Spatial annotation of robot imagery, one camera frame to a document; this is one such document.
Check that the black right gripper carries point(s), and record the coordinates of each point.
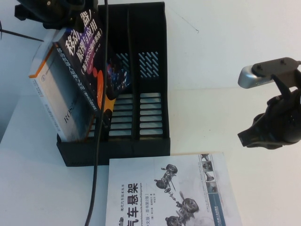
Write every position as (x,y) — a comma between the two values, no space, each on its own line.
(272,127)

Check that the black three-slot book stand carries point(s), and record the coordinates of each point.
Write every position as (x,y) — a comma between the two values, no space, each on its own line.
(150,150)

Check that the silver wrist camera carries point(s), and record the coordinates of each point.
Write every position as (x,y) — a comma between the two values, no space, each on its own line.
(245,77)

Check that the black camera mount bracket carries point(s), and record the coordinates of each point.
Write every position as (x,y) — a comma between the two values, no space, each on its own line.
(277,66)

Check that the dark colourful robot book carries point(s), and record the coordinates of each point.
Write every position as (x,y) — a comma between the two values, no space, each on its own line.
(89,51)

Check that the white car suspension book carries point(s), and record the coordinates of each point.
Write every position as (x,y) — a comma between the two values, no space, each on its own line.
(145,174)

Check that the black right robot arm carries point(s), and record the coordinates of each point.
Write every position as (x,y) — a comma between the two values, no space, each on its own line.
(295,129)

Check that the white orange ROS book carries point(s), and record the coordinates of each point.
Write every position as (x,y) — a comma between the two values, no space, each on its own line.
(58,94)

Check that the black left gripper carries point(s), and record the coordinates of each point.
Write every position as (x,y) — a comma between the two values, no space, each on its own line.
(51,14)

